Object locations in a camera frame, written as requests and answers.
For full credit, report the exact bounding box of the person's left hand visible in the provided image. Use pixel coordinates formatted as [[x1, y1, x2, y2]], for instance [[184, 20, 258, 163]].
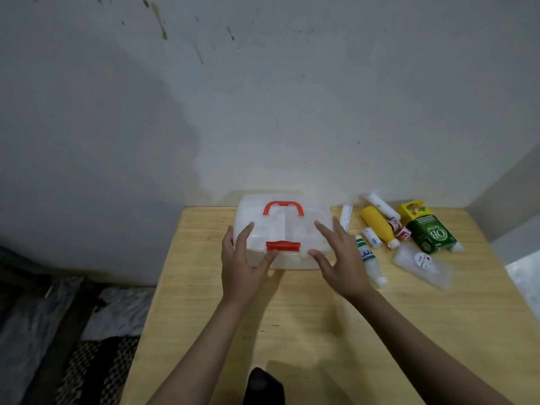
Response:
[[221, 222, 279, 307]]

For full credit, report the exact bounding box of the person's right hand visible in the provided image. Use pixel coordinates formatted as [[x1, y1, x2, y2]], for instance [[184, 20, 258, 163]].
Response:
[[307, 217, 375, 301]]

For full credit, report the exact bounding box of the person's right forearm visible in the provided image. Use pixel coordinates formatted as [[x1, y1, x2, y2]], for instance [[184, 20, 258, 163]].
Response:
[[348, 288, 514, 405]]

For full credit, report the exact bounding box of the person's left forearm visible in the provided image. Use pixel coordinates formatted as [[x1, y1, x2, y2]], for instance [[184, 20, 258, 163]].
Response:
[[145, 290, 255, 405]]

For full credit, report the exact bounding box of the small white blue-print tube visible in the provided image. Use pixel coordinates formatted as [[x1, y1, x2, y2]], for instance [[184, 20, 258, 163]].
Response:
[[363, 227, 383, 249]]

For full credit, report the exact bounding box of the yellow bottle white cap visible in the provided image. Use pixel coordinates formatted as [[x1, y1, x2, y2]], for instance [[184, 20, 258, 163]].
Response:
[[360, 206, 401, 250]]

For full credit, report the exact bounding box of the white bottle green label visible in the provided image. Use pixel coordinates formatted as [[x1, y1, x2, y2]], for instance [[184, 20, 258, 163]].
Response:
[[355, 235, 389, 288]]

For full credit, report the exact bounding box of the long white tube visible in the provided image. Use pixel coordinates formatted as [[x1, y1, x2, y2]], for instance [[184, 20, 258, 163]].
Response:
[[364, 192, 401, 221]]

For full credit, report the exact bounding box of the small red white bottle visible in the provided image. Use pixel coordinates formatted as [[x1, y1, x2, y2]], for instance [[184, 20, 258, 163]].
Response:
[[388, 218, 412, 242]]

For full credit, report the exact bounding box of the yellow green small box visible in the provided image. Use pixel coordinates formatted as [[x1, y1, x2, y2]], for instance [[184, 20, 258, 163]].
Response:
[[399, 201, 435, 223]]

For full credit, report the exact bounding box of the clear plastic packet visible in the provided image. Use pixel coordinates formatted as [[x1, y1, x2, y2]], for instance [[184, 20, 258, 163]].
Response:
[[392, 244, 455, 291]]

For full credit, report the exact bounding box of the dark green carton box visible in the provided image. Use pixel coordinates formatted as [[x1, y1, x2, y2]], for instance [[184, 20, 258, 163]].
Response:
[[407, 215, 458, 254]]

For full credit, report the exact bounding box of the black cloth item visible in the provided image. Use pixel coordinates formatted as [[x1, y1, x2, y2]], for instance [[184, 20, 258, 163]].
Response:
[[243, 367, 286, 405]]

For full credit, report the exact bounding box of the white plastic sheet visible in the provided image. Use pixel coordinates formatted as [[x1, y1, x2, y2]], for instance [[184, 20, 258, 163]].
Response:
[[81, 286, 156, 341]]

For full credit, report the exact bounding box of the black white patterned mat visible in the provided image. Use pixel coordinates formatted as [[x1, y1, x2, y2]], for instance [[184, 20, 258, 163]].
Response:
[[54, 335, 141, 405]]

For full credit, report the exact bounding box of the grey plastic sheet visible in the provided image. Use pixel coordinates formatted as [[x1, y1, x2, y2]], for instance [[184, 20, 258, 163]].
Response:
[[0, 246, 84, 405]]

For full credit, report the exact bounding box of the clear storage box red handle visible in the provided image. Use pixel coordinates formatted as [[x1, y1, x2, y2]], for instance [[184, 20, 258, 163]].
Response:
[[233, 194, 335, 270]]

